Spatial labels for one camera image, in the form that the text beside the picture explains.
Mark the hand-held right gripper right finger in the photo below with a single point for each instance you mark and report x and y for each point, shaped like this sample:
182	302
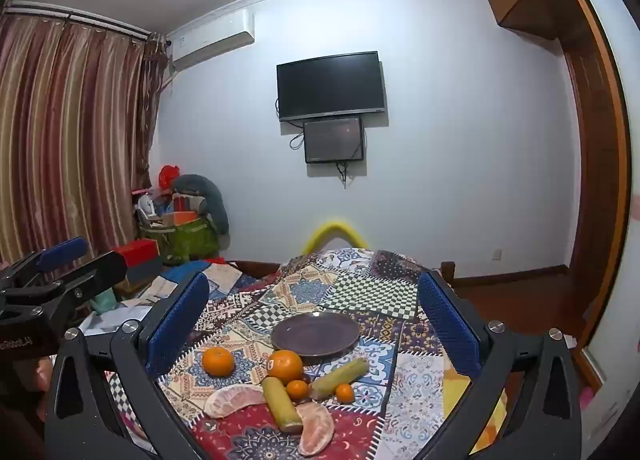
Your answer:
450	325

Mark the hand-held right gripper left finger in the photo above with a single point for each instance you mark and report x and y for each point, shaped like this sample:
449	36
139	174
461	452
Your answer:
175	325

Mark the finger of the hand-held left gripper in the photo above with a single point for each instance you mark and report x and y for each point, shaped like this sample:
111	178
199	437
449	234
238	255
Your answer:
100	267
62	251

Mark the orange with sticker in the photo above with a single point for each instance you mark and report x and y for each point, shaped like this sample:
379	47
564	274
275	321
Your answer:
287	365

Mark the greenish sugarcane piece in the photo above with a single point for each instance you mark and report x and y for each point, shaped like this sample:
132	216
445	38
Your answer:
340	376

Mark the small tangerine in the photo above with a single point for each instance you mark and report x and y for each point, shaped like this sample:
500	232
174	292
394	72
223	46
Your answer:
298	389
345	393

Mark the yellow sugarcane piece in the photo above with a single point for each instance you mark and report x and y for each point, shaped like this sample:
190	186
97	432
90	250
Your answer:
280	405

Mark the dark purple plate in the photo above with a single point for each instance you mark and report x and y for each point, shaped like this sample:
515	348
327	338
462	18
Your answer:
315	335

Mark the peeled pomelo segment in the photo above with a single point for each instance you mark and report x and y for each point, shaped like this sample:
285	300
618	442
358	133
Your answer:
230	401
315	427

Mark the person's left hand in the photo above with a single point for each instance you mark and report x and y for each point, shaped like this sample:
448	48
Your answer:
43	371

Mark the teal cloth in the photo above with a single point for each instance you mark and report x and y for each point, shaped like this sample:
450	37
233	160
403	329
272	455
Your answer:
106	301

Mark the red and grey box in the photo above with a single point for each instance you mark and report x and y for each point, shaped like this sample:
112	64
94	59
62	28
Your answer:
137	252

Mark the blue white patterned cloth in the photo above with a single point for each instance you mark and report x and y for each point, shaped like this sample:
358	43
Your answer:
220	280

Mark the colourful patchwork blanket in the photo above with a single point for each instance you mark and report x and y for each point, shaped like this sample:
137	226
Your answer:
400	390

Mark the green bag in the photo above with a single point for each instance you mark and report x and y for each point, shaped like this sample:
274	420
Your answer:
190	240

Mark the orange box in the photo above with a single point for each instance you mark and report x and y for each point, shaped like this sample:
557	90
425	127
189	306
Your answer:
181	218

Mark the striped brown curtain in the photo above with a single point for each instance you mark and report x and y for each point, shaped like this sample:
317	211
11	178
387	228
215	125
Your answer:
75	139

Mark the red plastic bag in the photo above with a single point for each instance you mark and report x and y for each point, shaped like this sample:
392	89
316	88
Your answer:
169	175

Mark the white paper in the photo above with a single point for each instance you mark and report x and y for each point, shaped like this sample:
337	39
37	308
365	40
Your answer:
571	341

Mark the grey plush pillow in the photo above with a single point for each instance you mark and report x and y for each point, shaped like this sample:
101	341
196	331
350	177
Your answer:
217	205

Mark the pink slippers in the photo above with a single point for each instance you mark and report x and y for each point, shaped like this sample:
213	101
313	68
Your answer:
588	394

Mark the white air conditioner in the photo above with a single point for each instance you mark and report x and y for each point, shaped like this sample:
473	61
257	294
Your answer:
210	42

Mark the small black wall monitor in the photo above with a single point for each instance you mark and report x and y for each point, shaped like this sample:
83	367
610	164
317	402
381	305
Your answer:
332	139

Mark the wooden door frame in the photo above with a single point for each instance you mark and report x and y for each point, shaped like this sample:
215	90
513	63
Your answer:
600	164

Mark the white curtain rail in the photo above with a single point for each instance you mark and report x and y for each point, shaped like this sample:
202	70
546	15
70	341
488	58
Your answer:
75	18

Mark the large black wall television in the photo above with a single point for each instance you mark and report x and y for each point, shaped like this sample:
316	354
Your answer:
330	87

